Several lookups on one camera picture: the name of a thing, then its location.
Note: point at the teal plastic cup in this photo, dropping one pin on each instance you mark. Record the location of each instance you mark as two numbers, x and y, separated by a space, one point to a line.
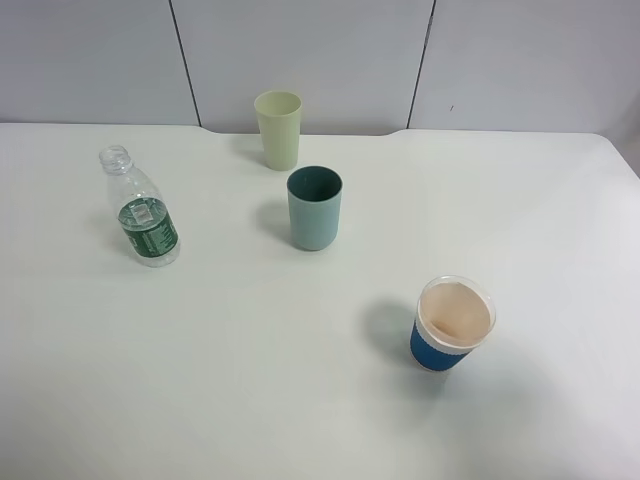
314 201

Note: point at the clear bottle green label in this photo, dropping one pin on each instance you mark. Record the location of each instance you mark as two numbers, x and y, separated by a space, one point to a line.
139 209

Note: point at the pale yellow plastic cup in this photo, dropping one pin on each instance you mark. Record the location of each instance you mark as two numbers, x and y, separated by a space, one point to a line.
279 117

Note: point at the blue sleeve paper cup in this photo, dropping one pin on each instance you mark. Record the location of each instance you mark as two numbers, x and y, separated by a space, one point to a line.
453 317

